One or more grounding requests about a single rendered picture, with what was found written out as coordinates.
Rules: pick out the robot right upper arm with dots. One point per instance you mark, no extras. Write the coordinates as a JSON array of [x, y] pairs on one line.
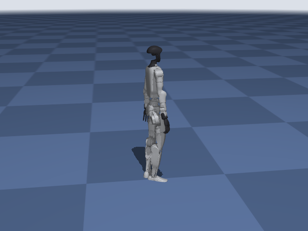
[[158, 75]]

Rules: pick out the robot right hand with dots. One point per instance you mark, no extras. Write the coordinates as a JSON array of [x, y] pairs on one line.
[[166, 122]]

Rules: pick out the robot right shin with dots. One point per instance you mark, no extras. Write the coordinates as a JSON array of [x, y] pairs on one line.
[[155, 160]]

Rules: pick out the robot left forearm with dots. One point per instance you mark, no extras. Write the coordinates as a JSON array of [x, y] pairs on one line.
[[146, 98]]

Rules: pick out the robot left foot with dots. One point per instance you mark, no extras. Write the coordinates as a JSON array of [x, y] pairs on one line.
[[147, 174]]

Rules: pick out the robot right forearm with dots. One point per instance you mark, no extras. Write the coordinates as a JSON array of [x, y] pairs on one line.
[[162, 103]]

